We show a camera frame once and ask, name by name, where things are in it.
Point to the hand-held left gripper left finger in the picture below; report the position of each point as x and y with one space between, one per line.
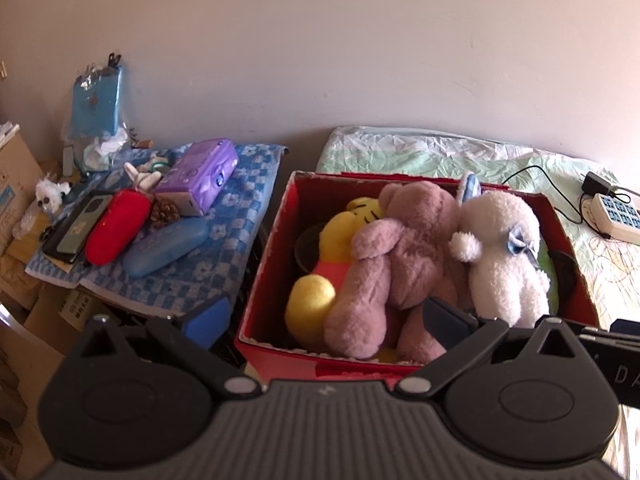
207 322

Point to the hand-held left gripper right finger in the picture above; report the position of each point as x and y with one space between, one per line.
442 322

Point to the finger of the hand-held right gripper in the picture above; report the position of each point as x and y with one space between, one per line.
615 365
627 326

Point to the red cardboard box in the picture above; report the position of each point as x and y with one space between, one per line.
270 280

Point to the white plush toy blue bow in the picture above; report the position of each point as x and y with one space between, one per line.
500 260

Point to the pink bear plush toy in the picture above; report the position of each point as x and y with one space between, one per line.
395 250

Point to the green plush toy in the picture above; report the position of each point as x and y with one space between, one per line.
549 277

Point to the yellow tiger plush toy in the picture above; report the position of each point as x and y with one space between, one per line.
310 305

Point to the blue checked cloth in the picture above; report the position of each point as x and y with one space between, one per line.
225 250

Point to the blue glasses case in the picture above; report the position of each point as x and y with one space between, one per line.
165 247

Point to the white blue power strip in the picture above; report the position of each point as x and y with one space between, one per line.
617 215

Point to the brown pine cone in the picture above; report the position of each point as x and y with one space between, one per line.
165 214

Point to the red soft pouch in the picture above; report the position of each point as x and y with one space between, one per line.
117 225

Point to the small printed cardboard box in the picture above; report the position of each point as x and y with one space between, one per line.
70 310

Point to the black power adapter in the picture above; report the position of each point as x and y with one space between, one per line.
597 183

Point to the purple tissue pack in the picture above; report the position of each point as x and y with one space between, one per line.
200 172

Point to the small white bunny toy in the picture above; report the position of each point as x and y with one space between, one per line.
142 180

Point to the phone in clear case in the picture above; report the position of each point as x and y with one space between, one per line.
85 222

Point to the black flat wallet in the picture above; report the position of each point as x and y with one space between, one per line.
52 245

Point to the clear plastic bag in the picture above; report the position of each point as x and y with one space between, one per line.
100 152

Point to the white fluffy toy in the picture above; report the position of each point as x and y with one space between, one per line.
50 195

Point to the large cardboard box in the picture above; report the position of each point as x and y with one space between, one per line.
17 185

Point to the blue hanging bag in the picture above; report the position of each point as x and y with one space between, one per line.
95 100

